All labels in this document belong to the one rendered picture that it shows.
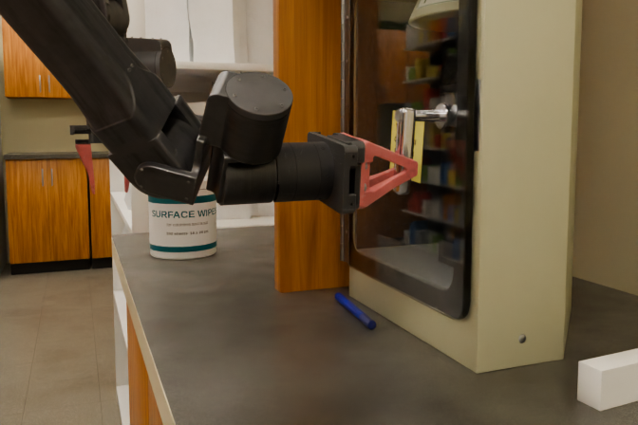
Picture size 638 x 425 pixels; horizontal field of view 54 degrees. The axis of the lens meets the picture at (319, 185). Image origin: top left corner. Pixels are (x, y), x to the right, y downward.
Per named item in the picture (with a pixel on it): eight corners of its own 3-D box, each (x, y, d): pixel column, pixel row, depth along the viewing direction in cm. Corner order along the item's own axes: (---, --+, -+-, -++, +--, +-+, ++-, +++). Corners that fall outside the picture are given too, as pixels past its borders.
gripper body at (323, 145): (324, 130, 67) (255, 132, 64) (364, 145, 58) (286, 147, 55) (322, 190, 68) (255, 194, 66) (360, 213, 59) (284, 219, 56)
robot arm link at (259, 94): (163, 131, 64) (133, 189, 57) (170, 34, 56) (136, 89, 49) (278, 162, 64) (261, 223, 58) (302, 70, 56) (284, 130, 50)
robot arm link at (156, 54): (103, 7, 94) (71, 2, 86) (176, 3, 92) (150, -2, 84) (111, 87, 97) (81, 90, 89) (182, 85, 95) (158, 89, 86)
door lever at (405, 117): (443, 194, 66) (430, 190, 69) (451, 104, 64) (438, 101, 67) (398, 197, 64) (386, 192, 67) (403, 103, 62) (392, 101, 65)
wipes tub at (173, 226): (210, 245, 133) (208, 175, 132) (223, 257, 121) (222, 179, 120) (146, 249, 128) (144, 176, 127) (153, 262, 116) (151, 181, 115)
